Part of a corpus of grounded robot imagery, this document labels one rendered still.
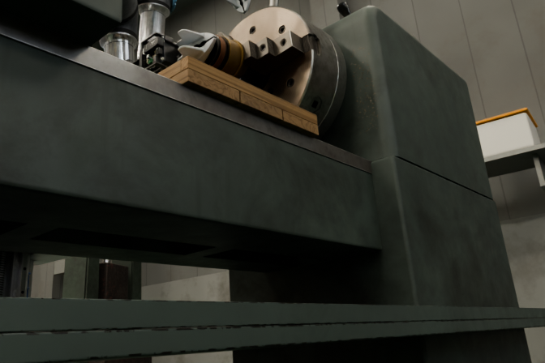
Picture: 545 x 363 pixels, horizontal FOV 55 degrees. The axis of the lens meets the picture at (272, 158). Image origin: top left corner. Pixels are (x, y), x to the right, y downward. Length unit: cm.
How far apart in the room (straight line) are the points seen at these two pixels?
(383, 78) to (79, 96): 71
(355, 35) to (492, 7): 379
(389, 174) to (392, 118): 13
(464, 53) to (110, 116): 436
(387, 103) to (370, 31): 18
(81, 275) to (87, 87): 468
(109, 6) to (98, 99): 11
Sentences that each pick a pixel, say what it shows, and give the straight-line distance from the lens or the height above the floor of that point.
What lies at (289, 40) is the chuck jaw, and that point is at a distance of 105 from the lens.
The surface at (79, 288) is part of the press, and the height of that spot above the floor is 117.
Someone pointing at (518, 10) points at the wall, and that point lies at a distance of 489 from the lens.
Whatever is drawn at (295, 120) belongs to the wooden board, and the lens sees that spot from 88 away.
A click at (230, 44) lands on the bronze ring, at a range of 106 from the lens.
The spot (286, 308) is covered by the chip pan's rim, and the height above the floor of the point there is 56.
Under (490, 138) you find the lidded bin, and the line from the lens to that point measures 383.
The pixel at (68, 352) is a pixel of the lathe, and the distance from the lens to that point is 41.
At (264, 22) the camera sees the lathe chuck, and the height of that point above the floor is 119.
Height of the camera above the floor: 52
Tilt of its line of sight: 20 degrees up
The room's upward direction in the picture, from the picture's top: 4 degrees counter-clockwise
